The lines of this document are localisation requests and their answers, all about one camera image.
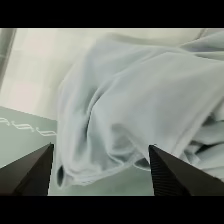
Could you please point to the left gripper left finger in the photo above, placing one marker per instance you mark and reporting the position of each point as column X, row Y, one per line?
column 31, row 175

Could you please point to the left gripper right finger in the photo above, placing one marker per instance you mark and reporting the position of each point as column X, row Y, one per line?
column 173, row 176

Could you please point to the pale blue shirt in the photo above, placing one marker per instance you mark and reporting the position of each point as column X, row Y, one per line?
column 133, row 100

